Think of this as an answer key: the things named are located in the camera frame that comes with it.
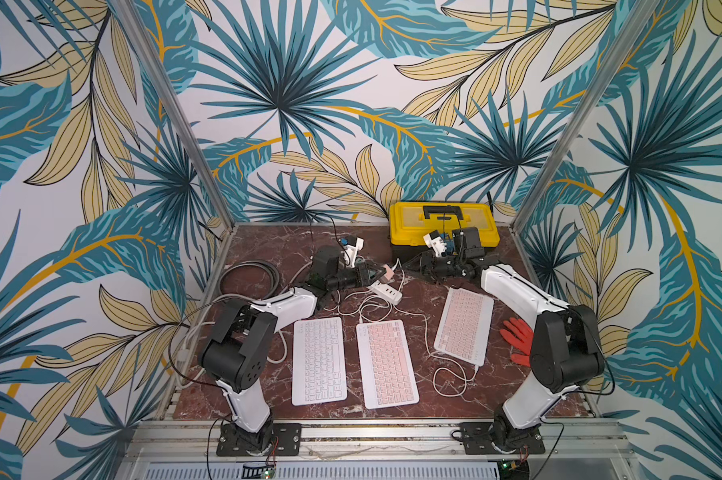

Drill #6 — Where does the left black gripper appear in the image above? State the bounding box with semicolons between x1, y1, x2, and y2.
328;261;387;291

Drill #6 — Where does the pink charger plug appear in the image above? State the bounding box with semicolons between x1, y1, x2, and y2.
381;264;398;283

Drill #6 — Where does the white power strip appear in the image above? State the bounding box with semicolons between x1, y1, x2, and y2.
368;281;403;306

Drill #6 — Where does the pink keyboard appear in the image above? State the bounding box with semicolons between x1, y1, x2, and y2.
356;320;420;410
434;288;494;367

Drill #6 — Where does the white usb charging cable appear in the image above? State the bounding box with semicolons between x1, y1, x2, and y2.
339;263;480;401

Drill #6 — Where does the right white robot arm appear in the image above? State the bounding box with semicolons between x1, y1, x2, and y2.
391;227;607;439

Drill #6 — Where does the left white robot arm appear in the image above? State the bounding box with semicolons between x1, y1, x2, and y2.
198;246;384;435

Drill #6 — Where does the yellow black toolbox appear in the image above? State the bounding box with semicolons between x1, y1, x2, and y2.
389;202;500;263

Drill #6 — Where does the red work glove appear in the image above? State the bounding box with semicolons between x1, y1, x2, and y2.
500;318;534;367

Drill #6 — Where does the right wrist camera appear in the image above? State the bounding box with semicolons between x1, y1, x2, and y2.
423;230;452;258

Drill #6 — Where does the coiled black cable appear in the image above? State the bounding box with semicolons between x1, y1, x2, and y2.
218;260;282;312

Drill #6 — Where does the white wireless keyboard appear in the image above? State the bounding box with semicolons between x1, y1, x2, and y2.
292;317;347;406

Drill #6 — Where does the white power strip cord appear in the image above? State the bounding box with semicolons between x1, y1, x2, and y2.
168;257;338;391

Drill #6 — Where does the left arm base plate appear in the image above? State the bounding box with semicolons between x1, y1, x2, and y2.
216;423;302;457

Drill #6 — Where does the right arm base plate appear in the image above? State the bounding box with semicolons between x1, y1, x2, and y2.
457;422;546;455

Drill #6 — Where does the aluminium front rail frame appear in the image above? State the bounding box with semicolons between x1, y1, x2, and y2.
116;418;642;479

